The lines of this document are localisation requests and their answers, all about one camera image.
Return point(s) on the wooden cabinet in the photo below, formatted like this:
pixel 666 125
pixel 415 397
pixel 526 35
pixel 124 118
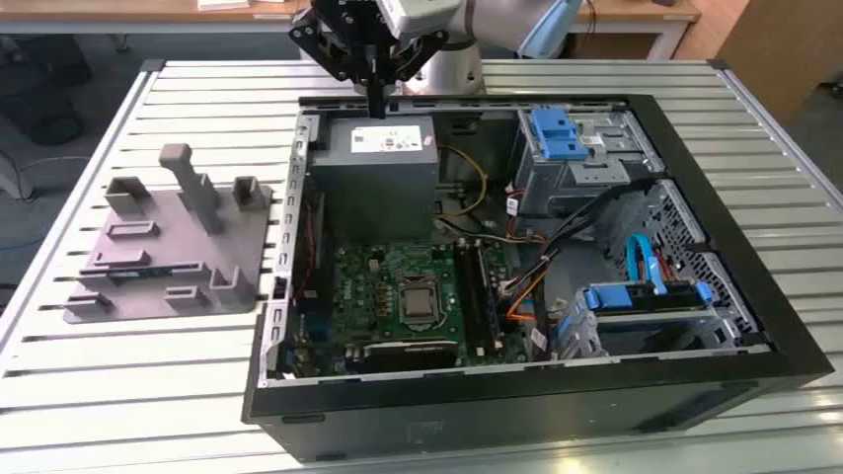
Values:
pixel 777 49

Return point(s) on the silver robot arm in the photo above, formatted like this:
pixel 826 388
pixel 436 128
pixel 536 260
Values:
pixel 454 74

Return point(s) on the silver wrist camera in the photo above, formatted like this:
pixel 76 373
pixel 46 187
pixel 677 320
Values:
pixel 422 17

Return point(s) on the grey power supply unit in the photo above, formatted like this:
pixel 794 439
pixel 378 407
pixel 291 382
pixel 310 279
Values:
pixel 375 197

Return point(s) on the black RAM slot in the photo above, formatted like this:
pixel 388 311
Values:
pixel 479 296
pixel 466 291

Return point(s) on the blue drive latch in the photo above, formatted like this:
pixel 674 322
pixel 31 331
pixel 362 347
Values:
pixel 554 128

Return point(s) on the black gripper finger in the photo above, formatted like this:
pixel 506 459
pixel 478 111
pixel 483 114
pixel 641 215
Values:
pixel 339 71
pixel 411 59

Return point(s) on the black CPU socket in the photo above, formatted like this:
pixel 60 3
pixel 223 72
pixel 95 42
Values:
pixel 419 280

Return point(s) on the blue RAM stick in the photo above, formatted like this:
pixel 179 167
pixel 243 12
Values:
pixel 151 271

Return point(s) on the black PC case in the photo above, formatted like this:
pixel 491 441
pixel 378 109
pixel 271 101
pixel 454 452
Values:
pixel 460 410

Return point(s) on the wooden desk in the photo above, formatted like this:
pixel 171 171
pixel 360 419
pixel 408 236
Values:
pixel 132 15

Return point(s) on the hard disk in blue carrier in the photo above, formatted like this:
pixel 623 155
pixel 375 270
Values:
pixel 606 298

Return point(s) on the metal disk bay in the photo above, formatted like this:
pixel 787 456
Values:
pixel 659 321

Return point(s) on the metal optical drive cage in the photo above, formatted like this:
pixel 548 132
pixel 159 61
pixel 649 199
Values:
pixel 592 173

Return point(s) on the silver CPU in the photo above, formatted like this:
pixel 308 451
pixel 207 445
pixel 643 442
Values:
pixel 419 302

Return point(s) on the green motherboard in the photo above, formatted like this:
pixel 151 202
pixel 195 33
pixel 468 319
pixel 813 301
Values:
pixel 368 276

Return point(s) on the white papers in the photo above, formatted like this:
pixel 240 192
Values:
pixel 224 4

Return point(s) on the black bag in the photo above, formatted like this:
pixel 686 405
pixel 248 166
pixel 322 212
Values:
pixel 39 99

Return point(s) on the grey parts rack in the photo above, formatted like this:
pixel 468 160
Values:
pixel 164 237

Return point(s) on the black graphics card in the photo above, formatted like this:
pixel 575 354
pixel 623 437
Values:
pixel 408 358

